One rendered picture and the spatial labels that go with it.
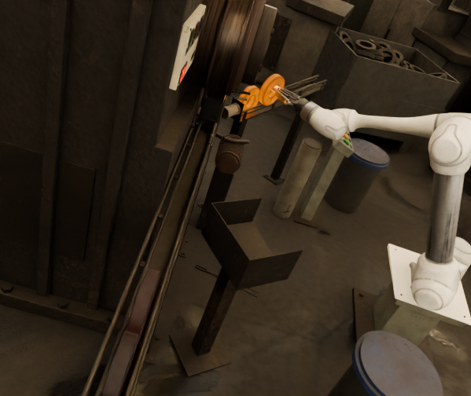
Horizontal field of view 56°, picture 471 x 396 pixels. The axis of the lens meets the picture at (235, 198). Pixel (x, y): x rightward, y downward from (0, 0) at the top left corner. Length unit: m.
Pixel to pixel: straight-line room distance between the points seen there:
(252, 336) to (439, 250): 0.86
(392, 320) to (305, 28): 2.87
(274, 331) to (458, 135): 1.14
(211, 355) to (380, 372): 0.68
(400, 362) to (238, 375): 0.64
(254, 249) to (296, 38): 3.10
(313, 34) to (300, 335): 2.92
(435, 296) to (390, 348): 0.30
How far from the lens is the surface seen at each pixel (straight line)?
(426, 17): 5.47
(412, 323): 2.31
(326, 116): 2.02
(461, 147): 1.65
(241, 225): 1.59
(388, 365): 1.70
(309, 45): 4.37
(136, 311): 1.08
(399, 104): 4.12
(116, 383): 0.98
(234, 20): 1.48
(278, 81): 2.18
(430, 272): 1.91
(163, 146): 1.38
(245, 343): 2.04
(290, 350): 2.11
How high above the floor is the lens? 1.58
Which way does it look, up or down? 35 degrees down
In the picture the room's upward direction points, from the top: 20 degrees clockwise
